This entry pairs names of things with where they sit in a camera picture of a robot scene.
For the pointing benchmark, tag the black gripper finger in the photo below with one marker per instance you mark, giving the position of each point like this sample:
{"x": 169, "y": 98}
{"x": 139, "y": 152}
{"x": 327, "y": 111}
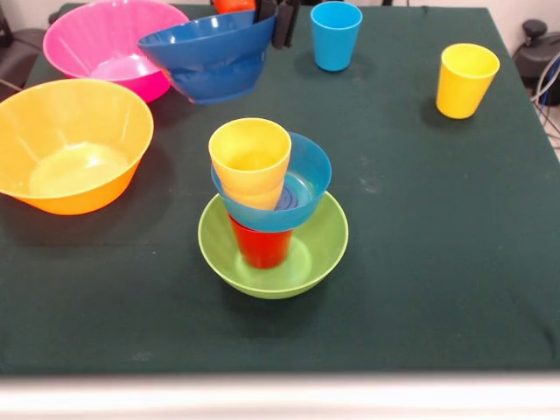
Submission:
{"x": 264, "y": 9}
{"x": 286, "y": 24}

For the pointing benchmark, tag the dark blue plastic bowl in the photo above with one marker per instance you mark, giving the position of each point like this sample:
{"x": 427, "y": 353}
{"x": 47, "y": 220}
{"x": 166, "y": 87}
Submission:
{"x": 210, "y": 57}

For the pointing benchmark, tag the light blue plastic bowl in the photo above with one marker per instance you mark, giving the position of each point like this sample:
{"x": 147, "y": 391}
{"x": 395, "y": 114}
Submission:
{"x": 310, "y": 162}

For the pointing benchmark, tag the amber yellow plastic cup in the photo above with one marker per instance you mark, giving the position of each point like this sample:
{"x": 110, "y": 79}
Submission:
{"x": 262, "y": 199}

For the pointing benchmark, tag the red plastic cup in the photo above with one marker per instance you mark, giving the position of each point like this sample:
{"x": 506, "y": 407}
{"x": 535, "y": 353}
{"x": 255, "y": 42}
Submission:
{"x": 262, "y": 249}

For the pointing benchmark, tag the green plastic bowl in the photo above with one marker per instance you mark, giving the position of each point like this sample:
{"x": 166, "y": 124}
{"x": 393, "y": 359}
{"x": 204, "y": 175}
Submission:
{"x": 324, "y": 254}

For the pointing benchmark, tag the orange plastic cup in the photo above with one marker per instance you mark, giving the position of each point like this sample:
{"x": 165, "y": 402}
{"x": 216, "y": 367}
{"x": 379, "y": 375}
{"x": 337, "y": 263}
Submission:
{"x": 234, "y": 5}

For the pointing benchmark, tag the light blue plastic cup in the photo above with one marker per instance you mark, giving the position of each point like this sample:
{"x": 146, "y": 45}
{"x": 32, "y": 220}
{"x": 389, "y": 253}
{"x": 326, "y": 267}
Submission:
{"x": 334, "y": 48}

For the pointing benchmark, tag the large pink plastic bowl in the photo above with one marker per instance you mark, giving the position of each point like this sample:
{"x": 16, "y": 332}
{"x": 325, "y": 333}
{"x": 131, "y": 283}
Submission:
{"x": 87, "y": 39}

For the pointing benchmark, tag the large yellow-orange plastic bowl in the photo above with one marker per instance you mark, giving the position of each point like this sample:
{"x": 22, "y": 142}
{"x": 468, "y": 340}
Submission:
{"x": 65, "y": 131}

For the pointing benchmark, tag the dark green table cloth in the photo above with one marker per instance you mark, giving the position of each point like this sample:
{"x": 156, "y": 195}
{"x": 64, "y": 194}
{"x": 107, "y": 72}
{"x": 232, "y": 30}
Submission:
{"x": 415, "y": 284}

